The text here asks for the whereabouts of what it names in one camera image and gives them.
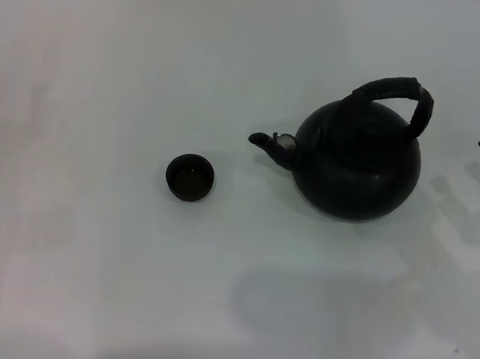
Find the dark brown round teacup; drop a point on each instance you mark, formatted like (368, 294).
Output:
(190, 177)

